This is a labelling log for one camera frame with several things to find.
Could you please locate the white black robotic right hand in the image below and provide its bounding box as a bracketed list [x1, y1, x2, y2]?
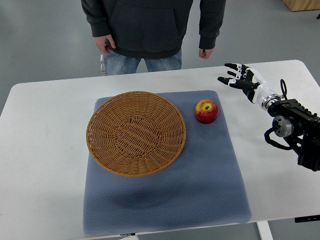
[217, 63, 269, 104]

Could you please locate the bystander hand on left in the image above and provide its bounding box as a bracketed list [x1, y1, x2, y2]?
[93, 34, 116, 55]

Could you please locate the bystander hand on right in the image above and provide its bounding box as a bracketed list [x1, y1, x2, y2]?
[198, 48, 215, 60]

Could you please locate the red yellow apple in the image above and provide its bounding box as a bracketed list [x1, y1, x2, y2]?
[195, 99, 219, 124]

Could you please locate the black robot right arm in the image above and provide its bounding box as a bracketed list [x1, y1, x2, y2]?
[262, 96, 320, 172]

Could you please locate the brown wicker basket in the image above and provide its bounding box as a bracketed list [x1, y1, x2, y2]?
[86, 91, 187, 177]

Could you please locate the person in dark hoodie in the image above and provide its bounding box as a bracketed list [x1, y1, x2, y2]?
[80, 0, 227, 76]

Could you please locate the wooden box in corner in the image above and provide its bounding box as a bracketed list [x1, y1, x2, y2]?
[282, 0, 320, 12]

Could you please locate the blue-grey textured mat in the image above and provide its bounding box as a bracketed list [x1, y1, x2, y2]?
[83, 90, 252, 236]

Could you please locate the white table leg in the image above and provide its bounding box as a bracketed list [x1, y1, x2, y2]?
[256, 221, 274, 240]

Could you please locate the black table control panel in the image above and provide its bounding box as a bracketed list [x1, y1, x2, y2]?
[294, 215, 320, 223]

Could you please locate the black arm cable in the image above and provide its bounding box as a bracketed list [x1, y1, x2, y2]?
[279, 78, 289, 100]

